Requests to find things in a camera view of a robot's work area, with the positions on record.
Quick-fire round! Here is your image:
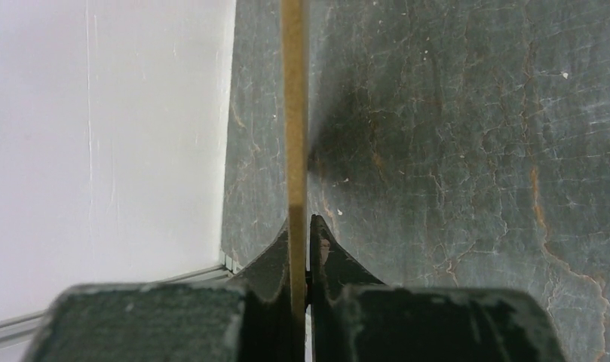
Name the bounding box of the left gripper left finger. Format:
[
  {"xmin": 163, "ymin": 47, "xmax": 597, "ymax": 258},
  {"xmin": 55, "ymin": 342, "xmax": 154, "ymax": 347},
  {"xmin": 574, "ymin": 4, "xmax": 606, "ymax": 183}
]
[{"xmin": 23, "ymin": 226, "xmax": 291, "ymax": 361}]

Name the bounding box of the brown backing board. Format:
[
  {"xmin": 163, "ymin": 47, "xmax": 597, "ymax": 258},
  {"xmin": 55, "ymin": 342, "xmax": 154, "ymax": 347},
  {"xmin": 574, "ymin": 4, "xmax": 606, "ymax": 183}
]
[{"xmin": 280, "ymin": 0, "xmax": 311, "ymax": 326}]

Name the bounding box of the aluminium rail frame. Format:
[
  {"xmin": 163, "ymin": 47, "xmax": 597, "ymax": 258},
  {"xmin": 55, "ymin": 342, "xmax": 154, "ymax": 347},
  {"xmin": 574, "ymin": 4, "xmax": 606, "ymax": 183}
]
[{"xmin": 0, "ymin": 253, "xmax": 241, "ymax": 350}]

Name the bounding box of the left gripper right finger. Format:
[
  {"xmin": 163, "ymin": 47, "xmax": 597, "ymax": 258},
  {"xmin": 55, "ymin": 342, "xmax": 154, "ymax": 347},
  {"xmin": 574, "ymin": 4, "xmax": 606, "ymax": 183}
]
[{"xmin": 309, "ymin": 215, "xmax": 565, "ymax": 361}]

